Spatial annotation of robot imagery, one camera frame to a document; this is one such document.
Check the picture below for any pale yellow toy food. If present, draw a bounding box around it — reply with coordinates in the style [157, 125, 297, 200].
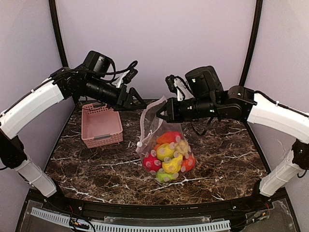
[175, 140, 189, 155]

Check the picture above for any clear zip top bag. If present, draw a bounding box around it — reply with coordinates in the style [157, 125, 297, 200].
[136, 96, 197, 184]

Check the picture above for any red toy food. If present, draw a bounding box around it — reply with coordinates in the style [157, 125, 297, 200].
[142, 155, 162, 172]

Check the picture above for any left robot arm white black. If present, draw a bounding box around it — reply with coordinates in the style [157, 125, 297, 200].
[0, 51, 146, 198]

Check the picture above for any light green toy lettuce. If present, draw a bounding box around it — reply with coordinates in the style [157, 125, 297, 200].
[155, 171, 174, 183]

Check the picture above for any left black frame post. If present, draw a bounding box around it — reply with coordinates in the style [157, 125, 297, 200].
[48, 0, 69, 67]

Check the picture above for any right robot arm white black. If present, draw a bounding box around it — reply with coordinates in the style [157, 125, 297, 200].
[156, 66, 309, 197]

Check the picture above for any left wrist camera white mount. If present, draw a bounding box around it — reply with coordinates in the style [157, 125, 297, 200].
[113, 60, 138, 88]

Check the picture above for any right black frame post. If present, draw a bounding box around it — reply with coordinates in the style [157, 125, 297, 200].
[239, 0, 263, 86]

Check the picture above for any black frame post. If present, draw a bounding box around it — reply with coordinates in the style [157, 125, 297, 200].
[48, 0, 69, 67]
[239, 0, 263, 86]

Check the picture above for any white slotted cable duct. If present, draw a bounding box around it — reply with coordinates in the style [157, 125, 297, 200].
[30, 207, 231, 232]

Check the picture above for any black front rail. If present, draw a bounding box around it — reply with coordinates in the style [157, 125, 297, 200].
[43, 197, 273, 220]

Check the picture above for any pink plastic basket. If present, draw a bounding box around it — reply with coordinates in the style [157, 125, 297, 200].
[81, 103, 123, 148]

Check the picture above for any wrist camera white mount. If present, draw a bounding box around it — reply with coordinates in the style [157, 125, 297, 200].
[113, 60, 138, 88]
[165, 75, 194, 102]

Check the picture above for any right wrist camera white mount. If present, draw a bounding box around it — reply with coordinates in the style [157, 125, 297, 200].
[165, 75, 194, 102]

